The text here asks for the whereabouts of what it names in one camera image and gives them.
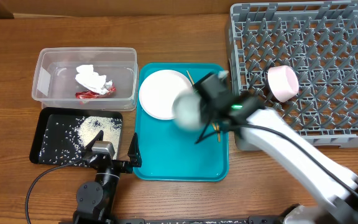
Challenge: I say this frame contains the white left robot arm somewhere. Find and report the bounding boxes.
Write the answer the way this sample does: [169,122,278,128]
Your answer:
[73,131,142,223]

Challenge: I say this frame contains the large white plate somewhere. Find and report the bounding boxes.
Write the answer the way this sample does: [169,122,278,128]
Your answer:
[139,70,192,120]

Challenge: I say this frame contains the spilled rice grains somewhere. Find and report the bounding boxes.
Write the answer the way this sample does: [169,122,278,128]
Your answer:
[37,114,122,166]

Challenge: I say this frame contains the teal serving tray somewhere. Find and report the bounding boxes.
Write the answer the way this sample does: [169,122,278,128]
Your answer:
[132,62,230,182]

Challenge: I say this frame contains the grey dish rack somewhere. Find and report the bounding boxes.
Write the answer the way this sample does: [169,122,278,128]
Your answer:
[226,1,358,148]

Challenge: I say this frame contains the grey white bowl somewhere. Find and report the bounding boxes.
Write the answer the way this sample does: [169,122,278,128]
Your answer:
[172,91,204,131]

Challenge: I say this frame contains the pink white bowl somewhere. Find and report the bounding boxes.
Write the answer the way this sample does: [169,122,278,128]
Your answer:
[267,65,300,103]

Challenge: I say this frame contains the red sauce packet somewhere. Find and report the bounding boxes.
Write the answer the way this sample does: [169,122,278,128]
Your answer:
[75,80,116,99]

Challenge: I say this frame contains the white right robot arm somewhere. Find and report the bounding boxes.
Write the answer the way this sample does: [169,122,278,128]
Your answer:
[193,73,358,223]

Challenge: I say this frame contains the clear plastic bin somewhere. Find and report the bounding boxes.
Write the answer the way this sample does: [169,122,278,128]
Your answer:
[32,47,139,111]

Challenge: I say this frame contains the black plastic tray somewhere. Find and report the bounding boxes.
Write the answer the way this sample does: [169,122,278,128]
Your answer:
[29,107,123,166]

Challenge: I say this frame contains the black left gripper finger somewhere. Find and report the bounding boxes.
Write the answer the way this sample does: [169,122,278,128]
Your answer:
[127,133,142,167]
[85,130,104,152]

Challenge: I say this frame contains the wooden chopstick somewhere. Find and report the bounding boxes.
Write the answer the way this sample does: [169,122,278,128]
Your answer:
[186,70,195,85]
[212,123,221,142]

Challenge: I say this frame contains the white napkin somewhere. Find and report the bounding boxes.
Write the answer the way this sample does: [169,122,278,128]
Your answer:
[75,65,106,93]

